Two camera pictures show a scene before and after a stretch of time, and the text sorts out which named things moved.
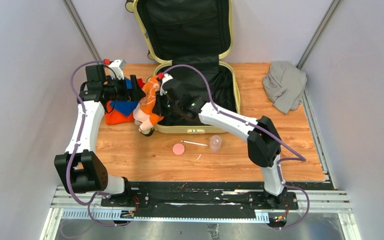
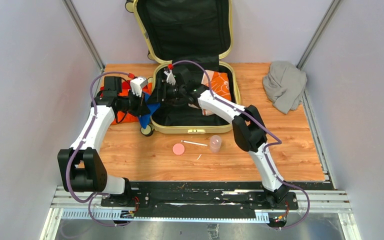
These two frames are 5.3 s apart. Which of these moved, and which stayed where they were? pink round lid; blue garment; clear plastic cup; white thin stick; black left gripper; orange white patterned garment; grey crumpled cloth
Moved: blue garment; orange white patterned garment; black left gripper
Stayed: pink round lid; white thin stick; grey crumpled cloth; clear plastic cup
